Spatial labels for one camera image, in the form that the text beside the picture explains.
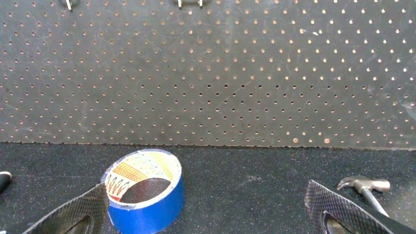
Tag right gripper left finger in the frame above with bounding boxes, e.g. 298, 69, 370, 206
21, 182, 110, 234

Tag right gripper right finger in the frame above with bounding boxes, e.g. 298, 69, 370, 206
304, 179, 416, 234

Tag roll of blue tape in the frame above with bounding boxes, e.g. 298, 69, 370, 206
101, 148, 185, 234

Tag black and white pliers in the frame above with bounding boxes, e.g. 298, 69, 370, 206
0, 171, 13, 195

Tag black pegboard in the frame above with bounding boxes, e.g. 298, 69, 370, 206
0, 0, 416, 151

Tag hammer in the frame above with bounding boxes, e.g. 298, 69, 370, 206
336, 175, 391, 218

